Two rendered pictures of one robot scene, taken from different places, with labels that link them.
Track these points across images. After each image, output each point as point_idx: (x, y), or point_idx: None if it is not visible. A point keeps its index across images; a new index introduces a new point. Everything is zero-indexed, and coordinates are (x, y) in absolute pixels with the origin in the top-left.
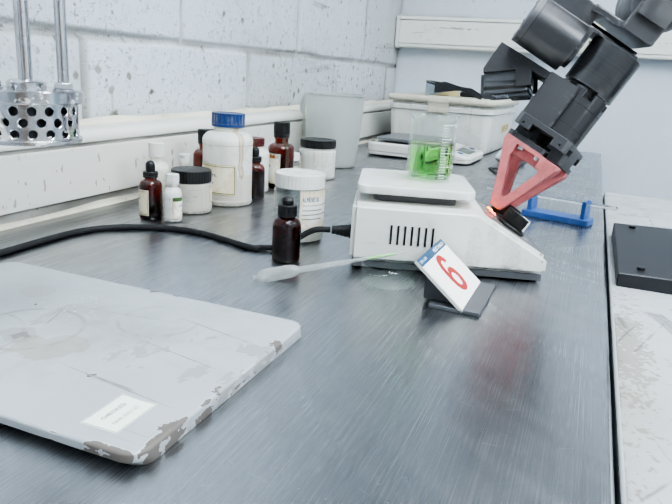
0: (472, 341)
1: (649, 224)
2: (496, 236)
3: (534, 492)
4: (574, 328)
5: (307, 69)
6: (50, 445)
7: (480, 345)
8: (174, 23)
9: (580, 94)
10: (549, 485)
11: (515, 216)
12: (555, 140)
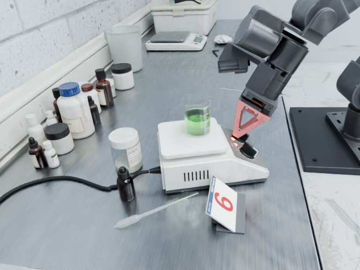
0: (247, 265)
1: (304, 94)
2: (242, 166)
3: None
4: (294, 230)
5: (102, 9)
6: None
7: (252, 268)
8: (17, 23)
9: (277, 74)
10: None
11: (249, 148)
12: (267, 106)
